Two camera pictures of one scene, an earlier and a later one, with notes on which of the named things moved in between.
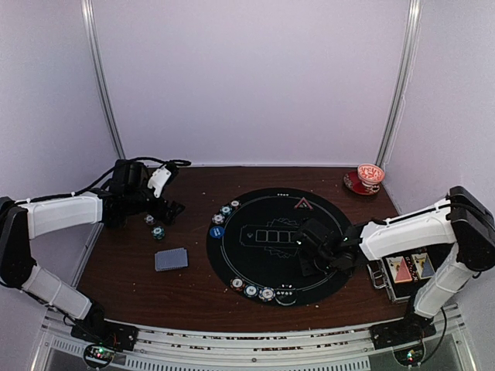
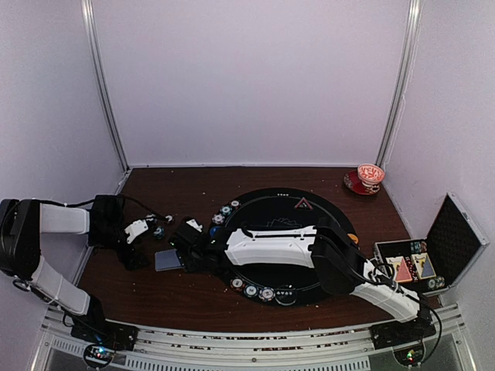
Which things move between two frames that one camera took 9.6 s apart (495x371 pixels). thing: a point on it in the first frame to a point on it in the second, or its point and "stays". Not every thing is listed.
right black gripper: [306, 268] to [189, 266]
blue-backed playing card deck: [171, 259] stays
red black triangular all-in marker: [303, 204] stays
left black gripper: [168, 216] to [131, 263]
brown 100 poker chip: [237, 283] stays
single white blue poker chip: [218, 218] stays
